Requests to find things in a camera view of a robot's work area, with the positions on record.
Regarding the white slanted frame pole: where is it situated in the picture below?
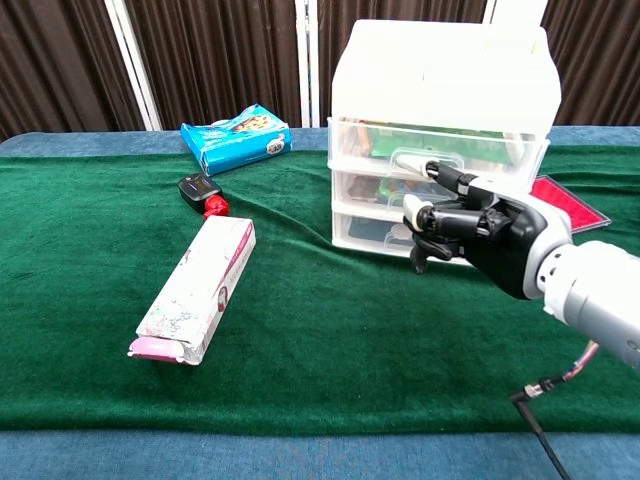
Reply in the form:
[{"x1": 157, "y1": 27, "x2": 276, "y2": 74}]
[{"x1": 103, "y1": 0, "x2": 164, "y2": 132}]

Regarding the green printed packet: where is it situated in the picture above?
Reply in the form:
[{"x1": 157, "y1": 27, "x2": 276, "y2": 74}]
[{"x1": 374, "y1": 125, "x2": 521, "y2": 162}]

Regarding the long white pink box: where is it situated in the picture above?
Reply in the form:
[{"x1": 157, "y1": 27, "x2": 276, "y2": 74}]
[{"x1": 135, "y1": 214, "x2": 257, "y2": 366}]

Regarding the red small toy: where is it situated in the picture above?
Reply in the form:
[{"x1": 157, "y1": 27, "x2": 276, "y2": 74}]
[{"x1": 202, "y1": 194, "x2": 231, "y2": 220}]

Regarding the pink tube end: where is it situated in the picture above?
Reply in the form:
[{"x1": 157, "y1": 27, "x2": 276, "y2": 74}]
[{"x1": 127, "y1": 337, "x2": 185, "y2": 364}]

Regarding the clear drawer with black item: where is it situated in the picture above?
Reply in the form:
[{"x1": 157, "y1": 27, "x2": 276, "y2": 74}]
[{"x1": 343, "y1": 214, "x2": 426, "y2": 249}]

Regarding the white upright frame pole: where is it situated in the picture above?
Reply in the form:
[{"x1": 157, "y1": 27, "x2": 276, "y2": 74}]
[{"x1": 294, "y1": 0, "x2": 321, "y2": 129}]

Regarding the pale wooden stick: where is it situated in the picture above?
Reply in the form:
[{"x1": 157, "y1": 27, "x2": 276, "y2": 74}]
[{"x1": 356, "y1": 121, "x2": 375, "y2": 157}]

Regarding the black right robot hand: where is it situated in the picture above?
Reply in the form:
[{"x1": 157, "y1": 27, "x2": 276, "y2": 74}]
[{"x1": 402, "y1": 158, "x2": 572, "y2": 301}]

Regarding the green velvet tablecloth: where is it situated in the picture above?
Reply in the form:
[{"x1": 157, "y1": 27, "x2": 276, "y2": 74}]
[{"x1": 0, "y1": 148, "x2": 640, "y2": 436}]

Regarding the black cable with connector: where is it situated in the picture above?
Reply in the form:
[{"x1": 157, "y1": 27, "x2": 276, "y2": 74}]
[{"x1": 508, "y1": 341, "x2": 601, "y2": 480}]

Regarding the red ink pad clear case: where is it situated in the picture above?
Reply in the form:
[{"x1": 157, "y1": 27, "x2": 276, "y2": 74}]
[{"x1": 529, "y1": 174, "x2": 612, "y2": 236}]

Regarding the clear drawer with colourful items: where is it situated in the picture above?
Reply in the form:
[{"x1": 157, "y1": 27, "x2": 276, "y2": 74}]
[{"x1": 335, "y1": 172, "x2": 469, "y2": 211}]

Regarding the white plastic drawer unit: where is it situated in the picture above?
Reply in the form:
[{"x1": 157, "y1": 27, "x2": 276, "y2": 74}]
[{"x1": 327, "y1": 19, "x2": 562, "y2": 264}]

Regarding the dark brown curtain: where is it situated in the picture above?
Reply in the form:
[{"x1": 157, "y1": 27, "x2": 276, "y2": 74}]
[{"x1": 0, "y1": 0, "x2": 640, "y2": 144}]

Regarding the blue table cover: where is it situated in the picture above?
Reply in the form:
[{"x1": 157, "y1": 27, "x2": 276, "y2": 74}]
[{"x1": 0, "y1": 124, "x2": 640, "y2": 480}]

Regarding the blue cookie box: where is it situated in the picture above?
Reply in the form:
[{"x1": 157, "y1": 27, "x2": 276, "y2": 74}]
[{"x1": 179, "y1": 103, "x2": 293, "y2": 177}]

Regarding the clear drawer with green packets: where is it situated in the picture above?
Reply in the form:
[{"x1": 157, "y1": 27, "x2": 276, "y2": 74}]
[{"x1": 327, "y1": 117, "x2": 551, "y2": 185}]

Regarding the white wide frame pole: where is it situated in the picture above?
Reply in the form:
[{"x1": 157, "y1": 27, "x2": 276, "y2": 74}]
[{"x1": 482, "y1": 0, "x2": 549, "y2": 26}]

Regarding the black small electronic device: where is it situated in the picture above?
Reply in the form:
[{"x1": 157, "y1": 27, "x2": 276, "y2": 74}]
[{"x1": 177, "y1": 173, "x2": 223, "y2": 207}]

